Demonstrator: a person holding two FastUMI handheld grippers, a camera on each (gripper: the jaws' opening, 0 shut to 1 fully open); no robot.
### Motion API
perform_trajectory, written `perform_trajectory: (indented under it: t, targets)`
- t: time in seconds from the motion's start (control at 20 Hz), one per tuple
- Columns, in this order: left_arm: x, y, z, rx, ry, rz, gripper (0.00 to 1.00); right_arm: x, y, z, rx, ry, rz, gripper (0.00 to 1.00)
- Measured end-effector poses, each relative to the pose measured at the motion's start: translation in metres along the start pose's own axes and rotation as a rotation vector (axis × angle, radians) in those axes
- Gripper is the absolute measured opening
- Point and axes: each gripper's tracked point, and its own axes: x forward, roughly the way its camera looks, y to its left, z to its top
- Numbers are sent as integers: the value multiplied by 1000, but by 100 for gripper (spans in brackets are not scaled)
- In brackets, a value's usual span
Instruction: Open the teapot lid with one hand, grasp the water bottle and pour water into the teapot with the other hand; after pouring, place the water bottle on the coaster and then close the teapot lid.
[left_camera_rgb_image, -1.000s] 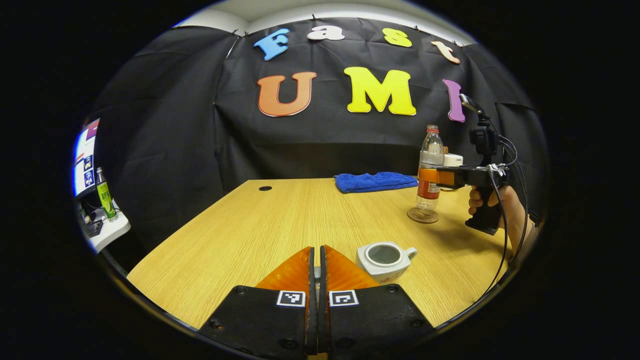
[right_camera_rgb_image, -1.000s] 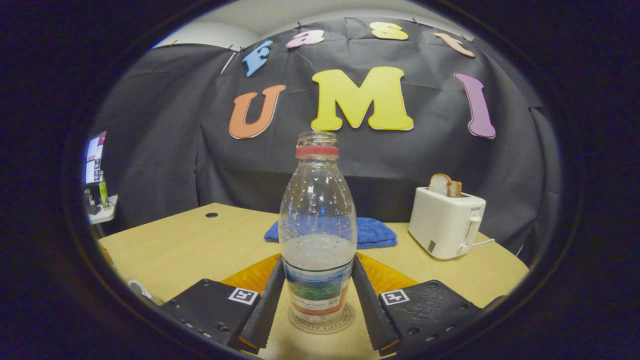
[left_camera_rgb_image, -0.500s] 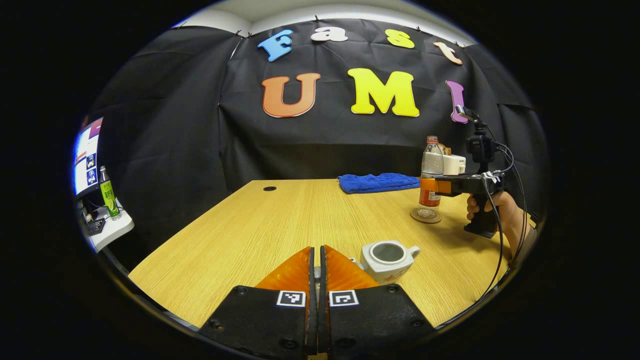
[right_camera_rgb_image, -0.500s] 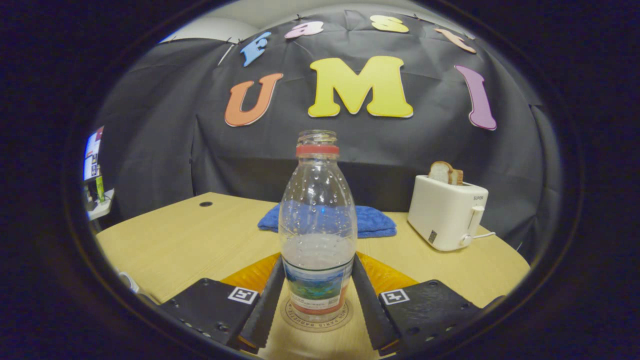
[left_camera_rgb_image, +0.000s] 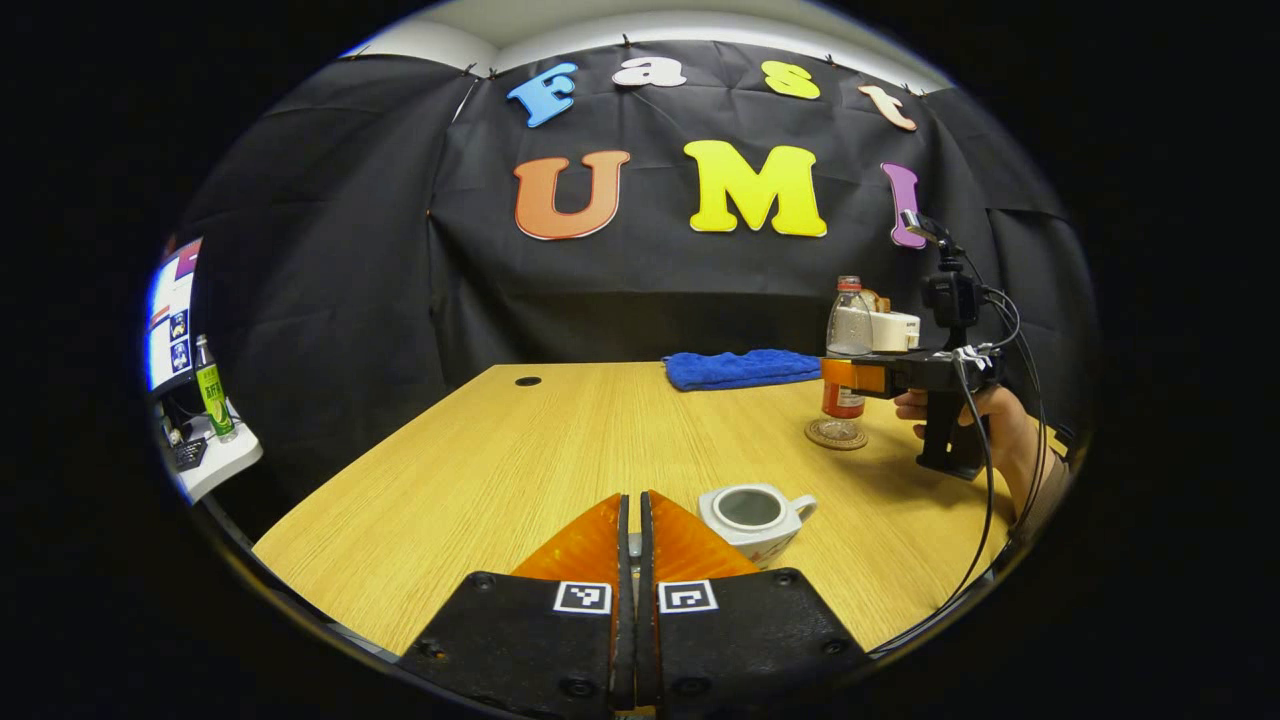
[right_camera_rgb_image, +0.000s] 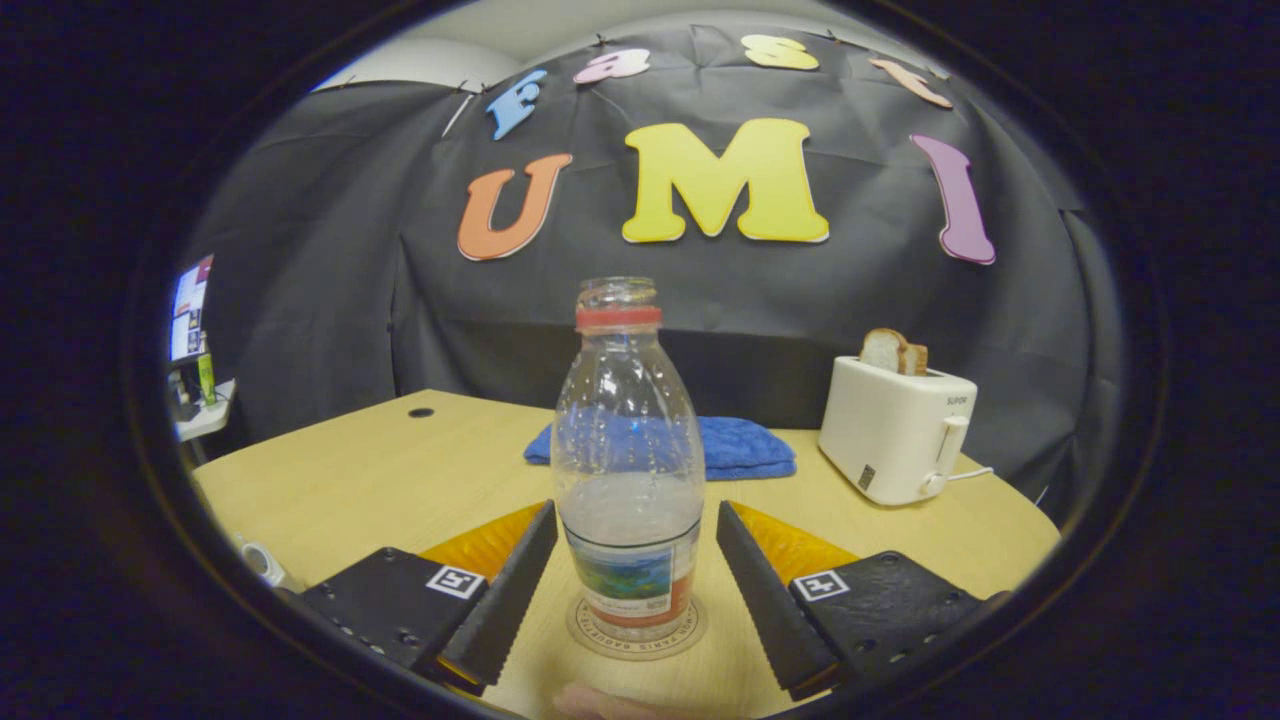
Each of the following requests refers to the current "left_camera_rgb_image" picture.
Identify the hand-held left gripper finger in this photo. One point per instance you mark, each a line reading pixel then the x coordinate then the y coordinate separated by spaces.
pixel 623 650
pixel 647 650

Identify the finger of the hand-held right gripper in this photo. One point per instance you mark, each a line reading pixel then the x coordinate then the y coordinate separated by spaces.
pixel 865 377

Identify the clear plastic water bottle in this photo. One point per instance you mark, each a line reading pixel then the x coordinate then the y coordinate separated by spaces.
pixel 849 320

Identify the round woven coaster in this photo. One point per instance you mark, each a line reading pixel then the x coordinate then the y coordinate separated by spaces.
pixel 836 434

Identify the white ceramic teacup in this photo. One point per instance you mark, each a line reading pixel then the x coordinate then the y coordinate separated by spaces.
pixel 755 525

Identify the green drink bottle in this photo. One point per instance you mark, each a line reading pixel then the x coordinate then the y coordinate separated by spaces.
pixel 213 395

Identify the white toaster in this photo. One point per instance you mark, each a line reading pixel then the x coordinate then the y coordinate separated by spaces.
pixel 897 332

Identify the toast bread slice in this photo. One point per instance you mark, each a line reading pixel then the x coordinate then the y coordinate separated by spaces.
pixel 878 300

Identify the blue towel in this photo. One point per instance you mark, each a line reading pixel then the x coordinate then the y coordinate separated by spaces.
pixel 740 368

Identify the white side table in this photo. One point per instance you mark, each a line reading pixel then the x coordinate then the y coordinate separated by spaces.
pixel 220 465

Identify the black backdrop cloth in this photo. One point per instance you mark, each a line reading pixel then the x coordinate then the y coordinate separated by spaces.
pixel 400 250

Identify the black keyboard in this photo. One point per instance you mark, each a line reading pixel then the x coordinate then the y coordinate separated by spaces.
pixel 188 453

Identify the computer monitor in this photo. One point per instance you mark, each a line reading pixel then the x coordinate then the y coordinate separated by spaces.
pixel 172 320

